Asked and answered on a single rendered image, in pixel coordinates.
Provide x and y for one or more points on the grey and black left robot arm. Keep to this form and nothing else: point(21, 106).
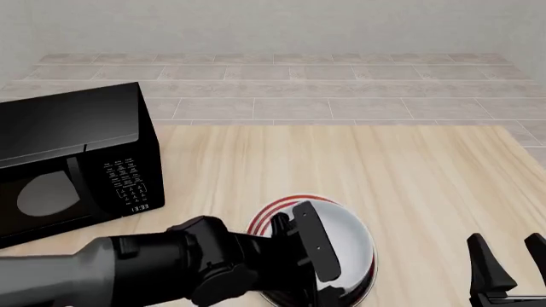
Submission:
point(162, 265)

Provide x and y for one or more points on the black microwave oven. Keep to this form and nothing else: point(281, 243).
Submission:
point(64, 134)

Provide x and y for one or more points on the white plate with red rings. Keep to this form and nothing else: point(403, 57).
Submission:
point(261, 220)

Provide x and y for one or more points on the glossy white bowl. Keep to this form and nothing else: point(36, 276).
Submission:
point(354, 243)

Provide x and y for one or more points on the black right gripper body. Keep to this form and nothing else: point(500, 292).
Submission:
point(512, 300)

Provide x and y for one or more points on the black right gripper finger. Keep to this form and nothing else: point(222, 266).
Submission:
point(539, 252)
point(484, 268)

